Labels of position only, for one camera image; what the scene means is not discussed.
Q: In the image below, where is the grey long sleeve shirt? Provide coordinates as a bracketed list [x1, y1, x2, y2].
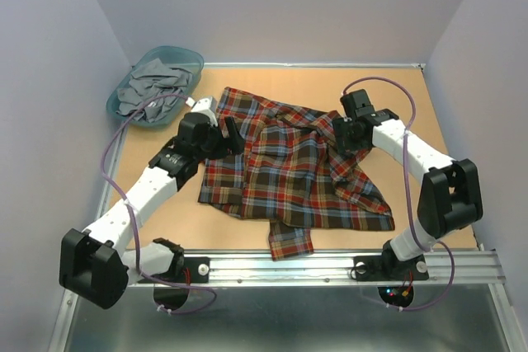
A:
[115, 58, 193, 124]

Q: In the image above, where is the plaid long sleeve shirt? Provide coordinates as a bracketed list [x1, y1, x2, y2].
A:
[198, 87, 395, 260]

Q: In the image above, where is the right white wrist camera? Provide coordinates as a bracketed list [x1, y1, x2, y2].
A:
[340, 89, 375, 120]

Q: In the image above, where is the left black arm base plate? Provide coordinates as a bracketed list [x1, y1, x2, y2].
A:
[153, 256, 210, 285]

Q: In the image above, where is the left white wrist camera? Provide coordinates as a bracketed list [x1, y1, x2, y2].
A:
[185, 96, 218, 126]

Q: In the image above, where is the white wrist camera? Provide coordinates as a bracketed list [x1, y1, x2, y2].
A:
[340, 89, 375, 120]
[185, 96, 218, 126]

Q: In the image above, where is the aluminium front rail frame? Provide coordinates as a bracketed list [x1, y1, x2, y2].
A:
[47, 120, 516, 352]

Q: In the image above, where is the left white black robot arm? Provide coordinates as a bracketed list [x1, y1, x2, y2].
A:
[59, 112, 245, 309]

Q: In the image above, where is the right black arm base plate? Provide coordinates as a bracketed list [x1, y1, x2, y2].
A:
[351, 255, 429, 282]

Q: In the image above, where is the teal plastic basket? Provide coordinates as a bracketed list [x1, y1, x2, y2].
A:
[106, 45, 204, 129]

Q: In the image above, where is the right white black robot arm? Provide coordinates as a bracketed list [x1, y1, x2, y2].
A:
[332, 110, 483, 279]

